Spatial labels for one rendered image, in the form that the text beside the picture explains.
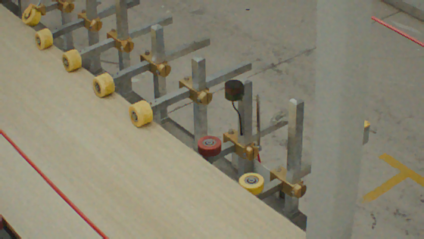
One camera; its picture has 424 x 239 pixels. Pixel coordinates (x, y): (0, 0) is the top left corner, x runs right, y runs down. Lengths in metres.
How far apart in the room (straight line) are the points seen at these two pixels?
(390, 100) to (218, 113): 0.99
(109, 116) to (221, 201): 0.63
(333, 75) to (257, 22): 4.70
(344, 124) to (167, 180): 1.90
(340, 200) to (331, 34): 0.24
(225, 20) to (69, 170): 2.93
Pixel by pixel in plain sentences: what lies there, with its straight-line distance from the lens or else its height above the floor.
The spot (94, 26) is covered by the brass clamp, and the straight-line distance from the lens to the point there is 3.74.
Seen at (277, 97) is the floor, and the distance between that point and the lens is 4.95.
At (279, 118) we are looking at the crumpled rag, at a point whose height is 0.87.
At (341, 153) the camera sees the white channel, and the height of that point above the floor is 2.06.
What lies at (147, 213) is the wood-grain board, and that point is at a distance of 2.78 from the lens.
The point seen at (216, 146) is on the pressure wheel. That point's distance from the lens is 3.04.
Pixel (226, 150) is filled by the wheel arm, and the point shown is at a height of 0.85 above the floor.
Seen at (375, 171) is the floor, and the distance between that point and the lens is 4.45.
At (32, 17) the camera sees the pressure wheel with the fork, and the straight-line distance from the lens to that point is 3.91.
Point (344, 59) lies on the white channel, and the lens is 1.00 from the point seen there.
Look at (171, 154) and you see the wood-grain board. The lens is 3.02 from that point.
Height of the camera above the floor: 2.69
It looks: 34 degrees down
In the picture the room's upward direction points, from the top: 2 degrees counter-clockwise
